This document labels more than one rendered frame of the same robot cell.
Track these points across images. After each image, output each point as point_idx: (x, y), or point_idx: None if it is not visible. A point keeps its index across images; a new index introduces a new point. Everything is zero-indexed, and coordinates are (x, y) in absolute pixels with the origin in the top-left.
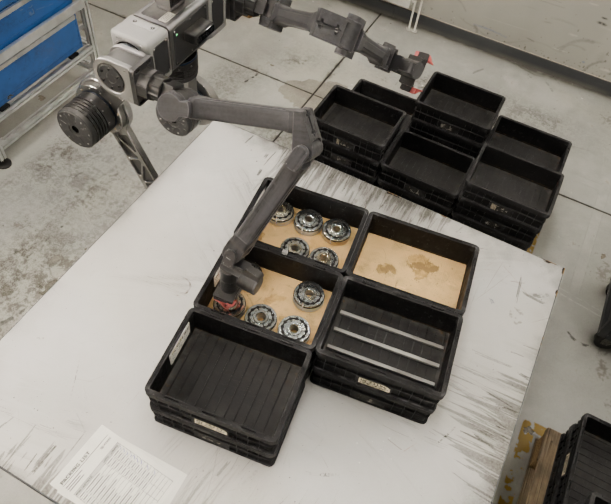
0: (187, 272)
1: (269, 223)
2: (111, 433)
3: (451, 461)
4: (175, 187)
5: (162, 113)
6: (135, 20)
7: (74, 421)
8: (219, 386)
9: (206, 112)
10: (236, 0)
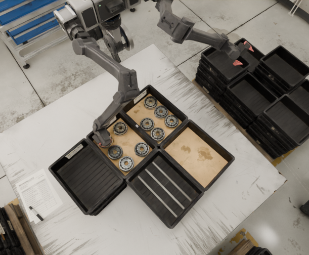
0: None
1: (143, 106)
2: (44, 173)
3: (172, 251)
4: None
5: (74, 48)
6: None
7: (34, 162)
8: (84, 175)
9: (90, 55)
10: None
